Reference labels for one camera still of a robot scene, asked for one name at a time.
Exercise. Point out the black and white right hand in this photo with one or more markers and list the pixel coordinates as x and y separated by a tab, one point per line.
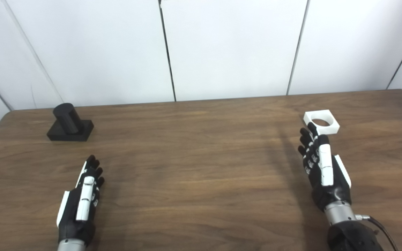
337	191

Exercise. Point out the black peg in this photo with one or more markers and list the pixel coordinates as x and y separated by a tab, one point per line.
69	122

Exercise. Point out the black and white left hand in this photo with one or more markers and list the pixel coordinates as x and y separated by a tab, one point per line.
72	216

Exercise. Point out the white square piece with hole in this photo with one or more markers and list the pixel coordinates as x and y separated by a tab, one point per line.
330	128

